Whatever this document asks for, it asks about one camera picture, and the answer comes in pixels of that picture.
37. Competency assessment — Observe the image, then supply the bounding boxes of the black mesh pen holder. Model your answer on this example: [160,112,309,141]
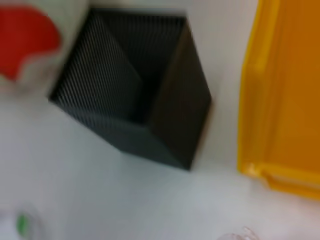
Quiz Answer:
[48,8,214,172]

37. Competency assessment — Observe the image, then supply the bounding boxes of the clear water bottle green label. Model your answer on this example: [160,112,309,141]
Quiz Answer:
[0,202,44,240]

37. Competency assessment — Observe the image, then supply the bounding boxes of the yellow plastic bin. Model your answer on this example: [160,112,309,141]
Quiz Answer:
[235,0,320,201]

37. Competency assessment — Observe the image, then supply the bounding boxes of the white paper ball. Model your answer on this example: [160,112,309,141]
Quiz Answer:
[217,225,266,240]

